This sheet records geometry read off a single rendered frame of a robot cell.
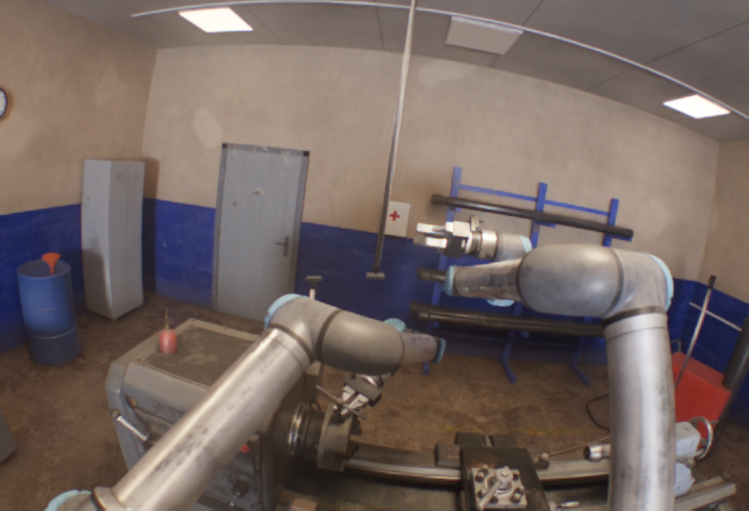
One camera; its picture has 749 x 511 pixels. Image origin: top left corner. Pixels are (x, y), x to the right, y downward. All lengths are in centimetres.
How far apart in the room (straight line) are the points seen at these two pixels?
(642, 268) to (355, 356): 52
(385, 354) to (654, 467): 51
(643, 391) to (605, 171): 422
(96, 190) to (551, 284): 427
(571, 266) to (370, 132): 363
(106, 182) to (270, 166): 190
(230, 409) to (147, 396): 67
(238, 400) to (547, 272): 53
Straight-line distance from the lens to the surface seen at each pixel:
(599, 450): 164
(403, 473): 165
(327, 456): 129
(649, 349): 60
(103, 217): 434
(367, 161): 405
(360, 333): 68
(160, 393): 124
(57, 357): 392
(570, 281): 57
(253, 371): 65
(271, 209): 428
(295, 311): 72
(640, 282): 62
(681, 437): 191
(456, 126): 410
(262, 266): 445
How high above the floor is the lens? 202
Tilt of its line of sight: 9 degrees down
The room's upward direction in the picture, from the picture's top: 8 degrees clockwise
